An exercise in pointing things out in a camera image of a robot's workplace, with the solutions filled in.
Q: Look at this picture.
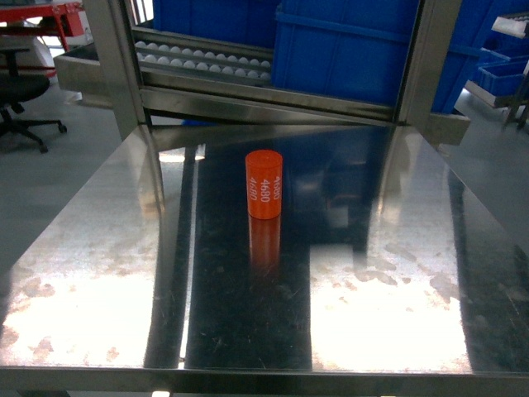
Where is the red metal frame table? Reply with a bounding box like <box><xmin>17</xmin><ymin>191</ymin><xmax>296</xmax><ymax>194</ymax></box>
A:
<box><xmin>1</xmin><ymin>1</ymin><xmax>85</xmax><ymax>51</ymax></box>

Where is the large blue plastic bin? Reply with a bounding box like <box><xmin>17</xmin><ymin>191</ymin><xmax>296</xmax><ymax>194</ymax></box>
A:
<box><xmin>272</xmin><ymin>0</ymin><xmax>508</xmax><ymax>113</ymax></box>

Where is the black office chair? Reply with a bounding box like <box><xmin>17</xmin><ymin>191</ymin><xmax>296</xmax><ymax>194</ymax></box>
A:
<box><xmin>1</xmin><ymin>46</ymin><xmax>67</xmax><ymax>154</ymax></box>

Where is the blue plastic bin behind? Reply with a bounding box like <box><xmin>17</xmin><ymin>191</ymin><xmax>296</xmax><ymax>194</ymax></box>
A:
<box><xmin>153</xmin><ymin>0</ymin><xmax>280</xmax><ymax>48</ymax></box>

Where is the stainless steel flow rack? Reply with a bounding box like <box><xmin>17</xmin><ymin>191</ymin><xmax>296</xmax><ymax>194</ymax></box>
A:
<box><xmin>55</xmin><ymin>1</ymin><xmax>469</xmax><ymax>146</ymax></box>

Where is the small blue bin right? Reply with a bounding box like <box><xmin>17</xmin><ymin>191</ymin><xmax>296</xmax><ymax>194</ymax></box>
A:
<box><xmin>478</xmin><ymin>60</ymin><xmax>527</xmax><ymax>96</ymax></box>

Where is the orange cylindrical capacitor 4680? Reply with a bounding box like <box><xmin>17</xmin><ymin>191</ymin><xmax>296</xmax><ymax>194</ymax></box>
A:
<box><xmin>245</xmin><ymin>150</ymin><xmax>283</xmax><ymax>220</ymax></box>

